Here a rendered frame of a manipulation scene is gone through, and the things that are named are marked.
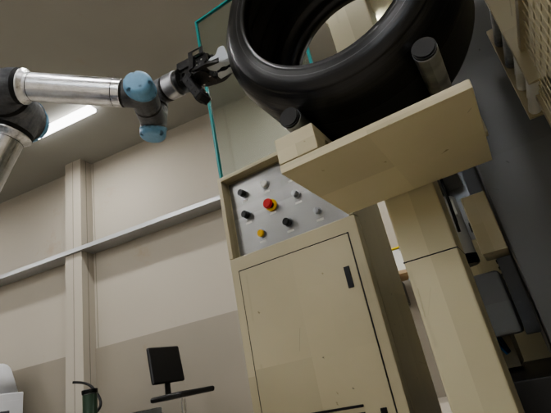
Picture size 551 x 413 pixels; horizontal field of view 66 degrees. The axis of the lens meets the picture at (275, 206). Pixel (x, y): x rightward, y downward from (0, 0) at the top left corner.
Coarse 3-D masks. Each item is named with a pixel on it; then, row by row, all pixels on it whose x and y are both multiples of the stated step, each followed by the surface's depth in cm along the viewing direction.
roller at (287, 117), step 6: (288, 108) 87; (294, 108) 87; (282, 114) 88; (288, 114) 87; (294, 114) 86; (300, 114) 87; (282, 120) 87; (288, 120) 86; (294, 120) 86; (300, 120) 87; (306, 120) 89; (288, 126) 86; (294, 126) 87; (300, 126) 87
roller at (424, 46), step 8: (424, 40) 75; (432, 40) 74; (416, 48) 76; (424, 48) 75; (432, 48) 74; (416, 56) 75; (424, 56) 74; (432, 56) 74; (440, 56) 77; (416, 64) 78; (424, 64) 76; (432, 64) 76; (440, 64) 78; (424, 72) 79; (432, 72) 79; (440, 72) 80; (424, 80) 83; (432, 80) 81; (440, 80) 82; (448, 80) 84; (432, 88) 84; (440, 88) 84
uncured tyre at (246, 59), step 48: (240, 0) 102; (288, 0) 121; (336, 0) 121; (432, 0) 78; (240, 48) 98; (288, 48) 125; (384, 48) 79; (288, 96) 90; (336, 96) 85; (384, 96) 85
